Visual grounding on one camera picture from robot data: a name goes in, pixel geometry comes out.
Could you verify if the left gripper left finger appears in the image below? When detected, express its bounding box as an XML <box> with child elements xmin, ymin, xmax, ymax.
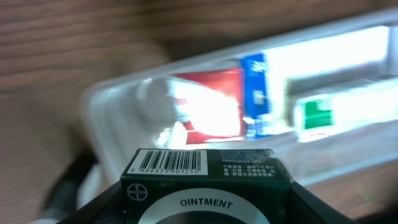
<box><xmin>59</xmin><ymin>181</ymin><xmax>124</xmax><ymax>224</ymax></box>

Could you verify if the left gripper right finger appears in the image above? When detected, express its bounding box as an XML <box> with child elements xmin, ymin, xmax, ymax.
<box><xmin>289</xmin><ymin>182</ymin><xmax>358</xmax><ymax>224</ymax></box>

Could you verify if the dark bottle white cap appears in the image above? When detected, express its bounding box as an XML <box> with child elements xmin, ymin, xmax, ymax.
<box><xmin>32</xmin><ymin>152</ymin><xmax>103</xmax><ymax>224</ymax></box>

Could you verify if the green Zam-Buk box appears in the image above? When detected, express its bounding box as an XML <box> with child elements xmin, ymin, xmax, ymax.
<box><xmin>120</xmin><ymin>149</ymin><xmax>292</xmax><ymax>224</ymax></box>

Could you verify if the white green medicine box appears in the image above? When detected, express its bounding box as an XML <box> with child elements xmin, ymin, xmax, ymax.
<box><xmin>293</xmin><ymin>79</ymin><xmax>397</xmax><ymax>142</ymax></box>

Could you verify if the blue fever patch box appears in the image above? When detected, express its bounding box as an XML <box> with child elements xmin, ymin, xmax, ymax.
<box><xmin>241</xmin><ymin>26</ymin><xmax>389</xmax><ymax>138</ymax></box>

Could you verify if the clear plastic container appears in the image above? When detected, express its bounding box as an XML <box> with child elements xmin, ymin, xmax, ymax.
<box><xmin>82</xmin><ymin>7</ymin><xmax>397</xmax><ymax>185</ymax></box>

